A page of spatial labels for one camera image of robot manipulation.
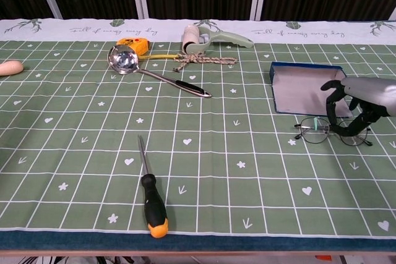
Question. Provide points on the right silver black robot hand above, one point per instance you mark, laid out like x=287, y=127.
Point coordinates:
x=368, y=94

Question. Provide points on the black orange screwdriver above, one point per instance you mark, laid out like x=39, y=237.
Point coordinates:
x=153, y=196

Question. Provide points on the thin-framed eyeglasses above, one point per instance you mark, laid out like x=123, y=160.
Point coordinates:
x=314, y=129

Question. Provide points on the pale green lint roller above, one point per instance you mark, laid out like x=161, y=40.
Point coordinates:
x=229, y=40

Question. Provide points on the beige rounded object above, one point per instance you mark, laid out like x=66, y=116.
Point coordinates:
x=10, y=67

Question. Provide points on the blue glasses case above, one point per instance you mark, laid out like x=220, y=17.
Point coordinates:
x=297, y=91

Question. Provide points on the yellow tape measure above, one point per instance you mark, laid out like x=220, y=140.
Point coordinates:
x=137, y=44

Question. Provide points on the green grid tablecloth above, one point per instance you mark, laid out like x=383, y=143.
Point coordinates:
x=216, y=152

